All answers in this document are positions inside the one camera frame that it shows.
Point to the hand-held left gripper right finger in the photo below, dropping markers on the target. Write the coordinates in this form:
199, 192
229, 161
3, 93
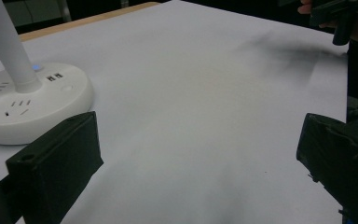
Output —
338, 155

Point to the white table cover sheet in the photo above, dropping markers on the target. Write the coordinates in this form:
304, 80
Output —
199, 109

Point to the white desk lamp with sockets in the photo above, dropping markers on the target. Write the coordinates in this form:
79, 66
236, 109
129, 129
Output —
28, 102

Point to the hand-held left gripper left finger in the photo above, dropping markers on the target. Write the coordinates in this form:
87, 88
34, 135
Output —
54, 161

